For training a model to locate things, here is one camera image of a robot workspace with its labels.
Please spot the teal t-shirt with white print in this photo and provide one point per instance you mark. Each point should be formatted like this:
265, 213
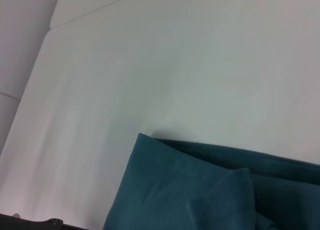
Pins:
200, 190

